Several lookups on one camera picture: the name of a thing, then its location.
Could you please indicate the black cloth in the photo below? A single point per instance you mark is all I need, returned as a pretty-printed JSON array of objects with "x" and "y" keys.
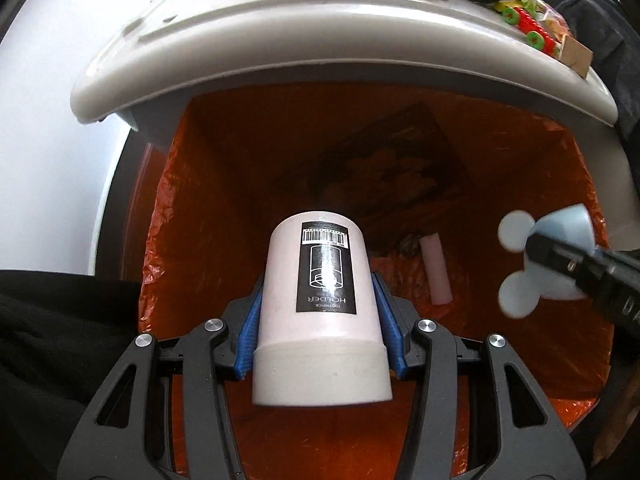
[{"x": 590, "y": 0}]

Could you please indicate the white cylindrical toothpick holder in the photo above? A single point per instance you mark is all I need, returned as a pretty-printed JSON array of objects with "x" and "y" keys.
[{"x": 320, "y": 360}]

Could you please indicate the orange plastic bin liner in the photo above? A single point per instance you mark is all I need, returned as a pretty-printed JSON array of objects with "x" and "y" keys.
[{"x": 500, "y": 360}]

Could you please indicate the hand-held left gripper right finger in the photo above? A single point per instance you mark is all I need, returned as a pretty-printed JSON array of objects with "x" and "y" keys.
[{"x": 391, "y": 332}]

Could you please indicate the colourful toy packet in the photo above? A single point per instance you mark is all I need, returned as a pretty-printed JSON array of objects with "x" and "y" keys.
[{"x": 530, "y": 25}]

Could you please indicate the person's dark clothing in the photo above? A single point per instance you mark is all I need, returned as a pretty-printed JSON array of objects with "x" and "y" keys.
[{"x": 55, "y": 370}]

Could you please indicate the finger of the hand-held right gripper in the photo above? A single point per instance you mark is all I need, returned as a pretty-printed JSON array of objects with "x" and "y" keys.
[{"x": 600, "y": 280}]

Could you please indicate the grey lidded trash bin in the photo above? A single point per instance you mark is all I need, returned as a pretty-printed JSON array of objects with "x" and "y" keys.
[{"x": 325, "y": 45}]

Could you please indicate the light blue mouse-eared cup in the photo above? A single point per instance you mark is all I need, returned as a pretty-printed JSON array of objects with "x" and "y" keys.
[{"x": 565, "y": 222}]

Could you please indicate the brown cardboard piece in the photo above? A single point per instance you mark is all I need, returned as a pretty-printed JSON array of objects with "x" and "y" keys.
[{"x": 575, "y": 57}]

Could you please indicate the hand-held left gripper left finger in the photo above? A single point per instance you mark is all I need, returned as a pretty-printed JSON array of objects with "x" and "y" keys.
[{"x": 247, "y": 330}]

